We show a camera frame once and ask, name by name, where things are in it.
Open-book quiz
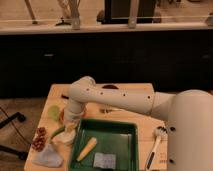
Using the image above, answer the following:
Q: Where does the blue sponge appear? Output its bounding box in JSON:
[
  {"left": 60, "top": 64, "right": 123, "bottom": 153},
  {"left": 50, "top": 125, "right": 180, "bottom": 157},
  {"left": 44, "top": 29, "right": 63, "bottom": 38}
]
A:
[{"left": 93, "top": 153, "right": 116, "bottom": 169}]

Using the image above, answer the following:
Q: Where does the red grapes bunch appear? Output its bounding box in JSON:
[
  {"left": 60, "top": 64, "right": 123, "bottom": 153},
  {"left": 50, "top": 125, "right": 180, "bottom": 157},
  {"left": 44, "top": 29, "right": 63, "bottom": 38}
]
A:
[{"left": 32, "top": 127, "right": 46, "bottom": 152}]

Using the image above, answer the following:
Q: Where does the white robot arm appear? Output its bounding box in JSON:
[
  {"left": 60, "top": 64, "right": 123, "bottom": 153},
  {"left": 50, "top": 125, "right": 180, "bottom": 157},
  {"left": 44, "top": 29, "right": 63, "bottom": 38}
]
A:
[{"left": 64, "top": 76, "right": 213, "bottom": 171}]

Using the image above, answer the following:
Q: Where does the dark red bowl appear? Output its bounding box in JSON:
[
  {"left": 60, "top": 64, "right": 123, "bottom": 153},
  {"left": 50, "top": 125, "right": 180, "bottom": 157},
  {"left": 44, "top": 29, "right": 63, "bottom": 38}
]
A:
[{"left": 102, "top": 84, "right": 119, "bottom": 89}]

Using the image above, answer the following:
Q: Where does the light green cup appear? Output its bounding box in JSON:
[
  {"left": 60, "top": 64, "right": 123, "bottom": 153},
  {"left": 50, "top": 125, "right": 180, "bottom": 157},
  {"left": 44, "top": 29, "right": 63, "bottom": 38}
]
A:
[{"left": 47, "top": 105, "right": 60, "bottom": 121}]

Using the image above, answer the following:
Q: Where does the green plastic tray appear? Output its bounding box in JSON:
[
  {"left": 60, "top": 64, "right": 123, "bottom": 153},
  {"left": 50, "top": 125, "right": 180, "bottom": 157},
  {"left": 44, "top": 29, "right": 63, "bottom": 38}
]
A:
[{"left": 68, "top": 119, "right": 139, "bottom": 171}]

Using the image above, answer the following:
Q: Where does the white dish brush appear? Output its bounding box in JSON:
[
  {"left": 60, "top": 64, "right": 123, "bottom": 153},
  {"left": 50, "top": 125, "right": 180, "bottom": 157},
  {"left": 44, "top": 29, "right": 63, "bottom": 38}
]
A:
[{"left": 145, "top": 126, "right": 167, "bottom": 171}]

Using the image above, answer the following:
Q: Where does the light blue cloth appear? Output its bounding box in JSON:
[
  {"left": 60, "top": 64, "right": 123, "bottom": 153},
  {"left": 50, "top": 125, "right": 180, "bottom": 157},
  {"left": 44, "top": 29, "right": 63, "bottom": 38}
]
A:
[{"left": 33, "top": 144, "right": 63, "bottom": 168}]

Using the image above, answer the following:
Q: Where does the silver fork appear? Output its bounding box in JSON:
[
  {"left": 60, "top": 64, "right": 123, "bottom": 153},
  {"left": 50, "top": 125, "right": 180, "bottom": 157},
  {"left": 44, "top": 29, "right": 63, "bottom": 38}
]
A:
[{"left": 99, "top": 108, "right": 122, "bottom": 114}]

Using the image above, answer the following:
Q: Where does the black stand leg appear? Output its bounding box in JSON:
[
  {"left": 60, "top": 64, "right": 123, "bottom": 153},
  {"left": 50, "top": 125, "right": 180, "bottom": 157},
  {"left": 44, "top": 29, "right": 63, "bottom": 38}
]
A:
[{"left": 0, "top": 111, "right": 29, "bottom": 161}]

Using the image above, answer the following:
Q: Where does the white paper cup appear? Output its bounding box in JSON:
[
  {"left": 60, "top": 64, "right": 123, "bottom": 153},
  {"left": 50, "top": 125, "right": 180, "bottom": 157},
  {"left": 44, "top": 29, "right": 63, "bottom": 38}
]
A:
[{"left": 53, "top": 130, "right": 76, "bottom": 145}]

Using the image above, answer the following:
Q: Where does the orange bowl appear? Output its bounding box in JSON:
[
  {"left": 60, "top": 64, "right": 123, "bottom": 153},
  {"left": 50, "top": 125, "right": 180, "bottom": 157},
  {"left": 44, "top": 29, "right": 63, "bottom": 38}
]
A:
[{"left": 60, "top": 109, "right": 86, "bottom": 123}]

